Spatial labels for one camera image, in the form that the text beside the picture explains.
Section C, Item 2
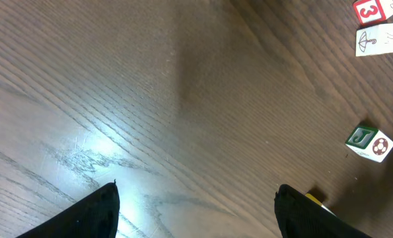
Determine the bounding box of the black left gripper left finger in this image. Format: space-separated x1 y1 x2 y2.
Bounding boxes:
18 182 120 238

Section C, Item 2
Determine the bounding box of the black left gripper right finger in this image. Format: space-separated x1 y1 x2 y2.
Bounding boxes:
274 184 370 238

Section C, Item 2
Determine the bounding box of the white block with hammer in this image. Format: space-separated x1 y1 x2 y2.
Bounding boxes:
305 193 334 214

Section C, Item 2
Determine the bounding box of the white block with soccer ball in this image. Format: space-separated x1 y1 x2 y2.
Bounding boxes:
345 126 393 163

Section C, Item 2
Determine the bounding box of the cream block with umbrella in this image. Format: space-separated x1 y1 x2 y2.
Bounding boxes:
355 23 393 57

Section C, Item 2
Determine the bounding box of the white block red number three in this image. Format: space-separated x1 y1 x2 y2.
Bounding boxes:
353 0 393 25

